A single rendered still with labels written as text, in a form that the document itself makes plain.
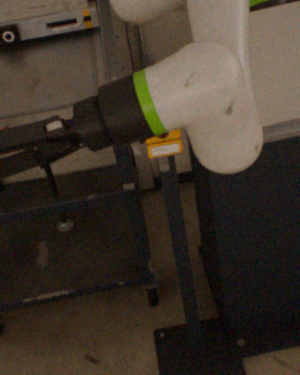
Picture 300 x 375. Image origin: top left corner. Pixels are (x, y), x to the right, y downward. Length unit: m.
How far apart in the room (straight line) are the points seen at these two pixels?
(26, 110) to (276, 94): 0.63
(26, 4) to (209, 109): 1.18
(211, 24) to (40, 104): 0.69
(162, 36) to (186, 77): 1.44
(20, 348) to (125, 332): 0.35
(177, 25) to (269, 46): 0.82
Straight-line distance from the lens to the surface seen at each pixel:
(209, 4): 1.08
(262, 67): 1.47
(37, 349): 2.14
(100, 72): 1.69
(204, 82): 0.79
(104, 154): 2.48
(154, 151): 1.38
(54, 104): 1.60
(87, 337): 2.11
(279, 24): 1.44
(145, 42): 2.23
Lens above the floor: 1.61
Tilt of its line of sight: 37 degrees down
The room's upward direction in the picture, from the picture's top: 11 degrees counter-clockwise
